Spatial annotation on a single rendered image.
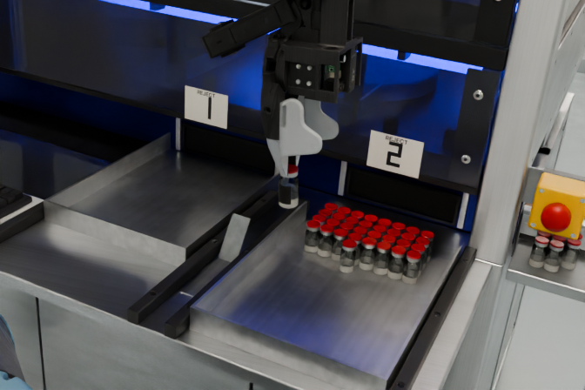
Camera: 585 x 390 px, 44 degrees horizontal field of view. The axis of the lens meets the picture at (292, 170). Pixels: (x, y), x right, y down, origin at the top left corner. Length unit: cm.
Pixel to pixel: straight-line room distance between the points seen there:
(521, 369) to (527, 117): 147
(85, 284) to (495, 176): 60
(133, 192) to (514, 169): 62
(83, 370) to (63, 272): 73
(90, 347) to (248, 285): 76
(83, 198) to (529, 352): 167
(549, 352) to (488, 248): 142
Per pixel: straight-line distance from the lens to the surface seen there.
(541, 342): 259
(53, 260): 110
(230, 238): 109
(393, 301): 103
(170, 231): 115
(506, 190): 111
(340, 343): 94
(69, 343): 177
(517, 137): 108
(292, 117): 75
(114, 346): 167
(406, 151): 113
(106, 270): 107
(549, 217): 108
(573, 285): 117
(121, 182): 131
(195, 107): 127
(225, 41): 77
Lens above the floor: 146
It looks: 25 degrees down
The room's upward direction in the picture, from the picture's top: 5 degrees clockwise
